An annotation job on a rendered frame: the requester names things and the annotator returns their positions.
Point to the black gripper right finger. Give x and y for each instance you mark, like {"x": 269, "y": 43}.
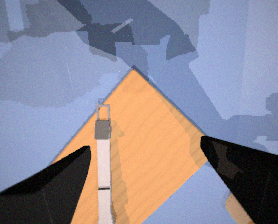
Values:
{"x": 250, "y": 174}

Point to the orange flat board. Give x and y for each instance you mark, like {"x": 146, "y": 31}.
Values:
{"x": 154, "y": 149}

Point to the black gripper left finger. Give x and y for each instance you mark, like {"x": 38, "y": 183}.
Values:
{"x": 51, "y": 195}

